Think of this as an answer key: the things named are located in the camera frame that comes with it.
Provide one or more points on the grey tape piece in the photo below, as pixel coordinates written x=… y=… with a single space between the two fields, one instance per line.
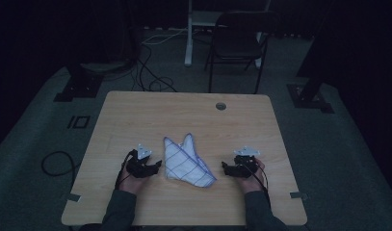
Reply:
x=73 y=197
x=298 y=195

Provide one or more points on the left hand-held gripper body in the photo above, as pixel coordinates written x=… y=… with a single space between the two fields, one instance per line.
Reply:
x=139 y=166

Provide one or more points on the person's right hand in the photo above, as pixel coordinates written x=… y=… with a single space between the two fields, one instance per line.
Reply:
x=252 y=181

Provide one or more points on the black folding chair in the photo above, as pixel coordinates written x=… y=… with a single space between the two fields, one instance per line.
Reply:
x=237 y=45

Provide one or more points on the white cloth with blue grid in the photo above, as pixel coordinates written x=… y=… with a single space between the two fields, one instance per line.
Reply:
x=185 y=165

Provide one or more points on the person's left hand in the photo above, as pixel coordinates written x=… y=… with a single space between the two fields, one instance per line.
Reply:
x=132 y=183

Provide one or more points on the white desk frame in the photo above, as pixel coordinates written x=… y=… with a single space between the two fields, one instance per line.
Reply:
x=188 y=38

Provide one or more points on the black stand base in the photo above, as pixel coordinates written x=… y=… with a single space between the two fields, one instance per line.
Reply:
x=81 y=86
x=309 y=96

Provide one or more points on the round grey stand base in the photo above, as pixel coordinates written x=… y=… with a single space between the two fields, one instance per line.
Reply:
x=103 y=66

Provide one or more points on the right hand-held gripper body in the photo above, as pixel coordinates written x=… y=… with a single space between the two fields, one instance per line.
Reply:
x=245 y=166

